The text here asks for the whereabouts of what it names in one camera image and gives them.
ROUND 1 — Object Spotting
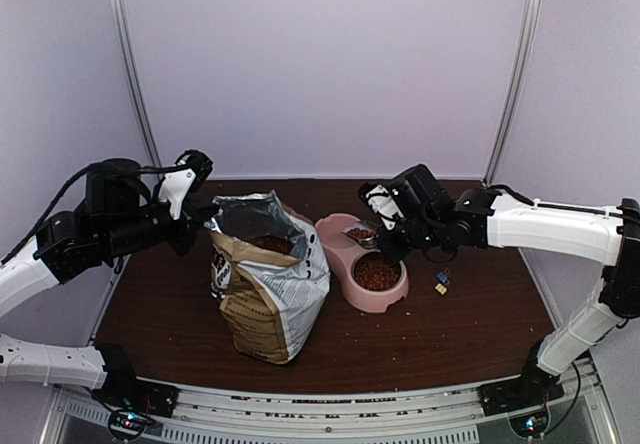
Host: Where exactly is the metal food scoop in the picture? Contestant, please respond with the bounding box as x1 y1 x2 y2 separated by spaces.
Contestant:
342 221 377 249

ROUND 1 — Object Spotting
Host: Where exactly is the pink double pet bowl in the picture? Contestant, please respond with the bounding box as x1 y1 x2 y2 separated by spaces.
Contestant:
315 213 409 313

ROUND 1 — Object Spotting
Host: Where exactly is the gold binder clip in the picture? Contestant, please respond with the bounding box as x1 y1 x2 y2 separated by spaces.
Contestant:
435 284 448 295

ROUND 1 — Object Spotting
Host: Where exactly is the dog food bag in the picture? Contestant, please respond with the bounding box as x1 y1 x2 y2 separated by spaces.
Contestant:
206 191 330 365

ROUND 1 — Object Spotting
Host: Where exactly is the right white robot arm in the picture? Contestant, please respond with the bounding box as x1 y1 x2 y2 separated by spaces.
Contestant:
359 164 639 406

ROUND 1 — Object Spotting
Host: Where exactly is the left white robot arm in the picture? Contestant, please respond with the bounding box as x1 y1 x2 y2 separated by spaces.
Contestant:
1 150 218 408

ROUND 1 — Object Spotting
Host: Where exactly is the brown dog kibble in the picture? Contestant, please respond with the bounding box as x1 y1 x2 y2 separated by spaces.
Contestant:
354 254 401 289

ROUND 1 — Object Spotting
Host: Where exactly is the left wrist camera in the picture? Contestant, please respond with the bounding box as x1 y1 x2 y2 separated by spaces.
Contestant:
154 149 214 220

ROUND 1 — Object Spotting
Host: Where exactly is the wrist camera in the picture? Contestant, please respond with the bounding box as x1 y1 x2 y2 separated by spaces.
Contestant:
359 183 404 231
154 149 214 220

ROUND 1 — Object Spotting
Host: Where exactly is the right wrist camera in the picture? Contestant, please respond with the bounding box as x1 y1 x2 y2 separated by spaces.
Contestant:
359 183 404 231

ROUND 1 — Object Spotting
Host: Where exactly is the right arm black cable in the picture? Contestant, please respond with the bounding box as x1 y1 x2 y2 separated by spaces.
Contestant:
487 183 539 208

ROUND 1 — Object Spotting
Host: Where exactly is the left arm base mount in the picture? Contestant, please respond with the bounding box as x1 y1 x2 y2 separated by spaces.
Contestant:
89 379 179 442

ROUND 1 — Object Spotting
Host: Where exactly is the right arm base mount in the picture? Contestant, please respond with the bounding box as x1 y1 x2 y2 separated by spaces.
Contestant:
478 352 565 440

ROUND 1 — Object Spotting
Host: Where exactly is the left aluminium frame post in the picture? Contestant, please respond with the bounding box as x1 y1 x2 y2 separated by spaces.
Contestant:
109 0 161 167

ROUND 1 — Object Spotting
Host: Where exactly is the aluminium frame post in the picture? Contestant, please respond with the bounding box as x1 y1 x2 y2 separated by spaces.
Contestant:
109 0 161 167
482 0 542 184

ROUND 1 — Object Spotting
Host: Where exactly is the right aluminium frame post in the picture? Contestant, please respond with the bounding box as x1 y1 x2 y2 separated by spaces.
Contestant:
482 0 542 184

